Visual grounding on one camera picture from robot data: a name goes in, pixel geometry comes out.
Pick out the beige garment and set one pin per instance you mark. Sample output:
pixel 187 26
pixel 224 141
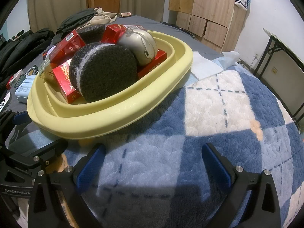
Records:
pixel 102 16

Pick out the yellow collapsible basin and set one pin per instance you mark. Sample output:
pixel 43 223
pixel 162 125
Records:
pixel 114 114

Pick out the red and silver carton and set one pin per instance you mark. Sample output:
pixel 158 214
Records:
pixel 110 34

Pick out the wooden wardrobe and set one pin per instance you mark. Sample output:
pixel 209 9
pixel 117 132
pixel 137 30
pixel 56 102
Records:
pixel 209 4

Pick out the wall socket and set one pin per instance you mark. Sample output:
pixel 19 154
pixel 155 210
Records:
pixel 274 70

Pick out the light blue power bank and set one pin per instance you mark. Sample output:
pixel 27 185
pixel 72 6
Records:
pixel 23 91

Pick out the copper coloured box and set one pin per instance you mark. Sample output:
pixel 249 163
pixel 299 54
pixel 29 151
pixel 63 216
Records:
pixel 125 14

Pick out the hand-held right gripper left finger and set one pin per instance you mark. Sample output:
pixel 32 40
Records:
pixel 91 168

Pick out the small black foam disc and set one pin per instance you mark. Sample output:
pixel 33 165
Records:
pixel 91 32

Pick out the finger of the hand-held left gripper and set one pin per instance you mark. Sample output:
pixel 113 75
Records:
pixel 21 118
pixel 52 149

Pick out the blue checked blanket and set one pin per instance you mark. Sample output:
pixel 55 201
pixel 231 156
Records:
pixel 213 99

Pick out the black jacket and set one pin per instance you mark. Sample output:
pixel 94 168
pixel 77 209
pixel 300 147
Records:
pixel 21 49

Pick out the silver round device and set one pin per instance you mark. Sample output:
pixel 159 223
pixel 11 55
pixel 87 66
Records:
pixel 135 45

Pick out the black folding table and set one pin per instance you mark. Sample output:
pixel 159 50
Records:
pixel 285 40

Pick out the red carton with gold pattern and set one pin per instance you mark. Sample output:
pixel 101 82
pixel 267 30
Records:
pixel 133 26

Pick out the large black foam disc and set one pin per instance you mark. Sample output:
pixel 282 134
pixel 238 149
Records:
pixel 106 71

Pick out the beige curtain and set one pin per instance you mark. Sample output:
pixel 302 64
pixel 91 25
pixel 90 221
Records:
pixel 144 0

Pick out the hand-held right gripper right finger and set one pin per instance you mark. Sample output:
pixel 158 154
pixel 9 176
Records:
pixel 217 168

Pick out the long red cigarette carton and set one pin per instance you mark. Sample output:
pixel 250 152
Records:
pixel 63 78

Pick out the red carton with silver end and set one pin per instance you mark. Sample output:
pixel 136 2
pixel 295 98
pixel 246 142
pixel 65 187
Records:
pixel 68 48

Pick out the light blue cloth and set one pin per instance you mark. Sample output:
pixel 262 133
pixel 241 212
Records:
pixel 206 64

